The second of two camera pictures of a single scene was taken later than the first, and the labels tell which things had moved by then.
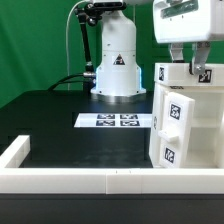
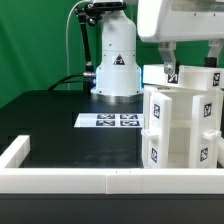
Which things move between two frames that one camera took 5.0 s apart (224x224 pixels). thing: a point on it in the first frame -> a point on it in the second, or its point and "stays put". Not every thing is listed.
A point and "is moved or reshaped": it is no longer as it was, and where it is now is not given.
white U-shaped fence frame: x=15 y=179 stays put
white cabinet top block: x=180 y=74 is moved or reshaped
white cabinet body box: x=208 y=134 is moved or reshaped
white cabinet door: x=178 y=123 -> x=157 y=132
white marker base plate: x=114 y=120 stays put
